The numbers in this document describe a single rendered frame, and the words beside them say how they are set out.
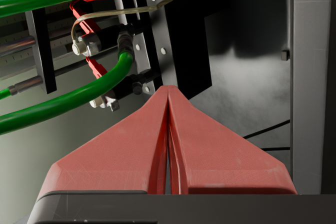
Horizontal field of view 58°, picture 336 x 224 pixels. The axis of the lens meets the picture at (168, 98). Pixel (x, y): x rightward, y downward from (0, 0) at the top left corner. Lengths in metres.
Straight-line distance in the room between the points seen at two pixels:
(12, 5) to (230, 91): 0.47
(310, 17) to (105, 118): 0.59
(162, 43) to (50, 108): 0.26
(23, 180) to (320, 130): 0.61
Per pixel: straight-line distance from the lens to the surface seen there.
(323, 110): 0.39
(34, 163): 0.77
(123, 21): 0.50
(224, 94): 0.63
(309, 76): 0.38
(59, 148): 0.78
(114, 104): 0.42
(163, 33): 0.46
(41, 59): 0.58
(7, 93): 0.61
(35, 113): 0.25
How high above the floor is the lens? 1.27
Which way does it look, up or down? 34 degrees down
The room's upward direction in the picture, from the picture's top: 120 degrees counter-clockwise
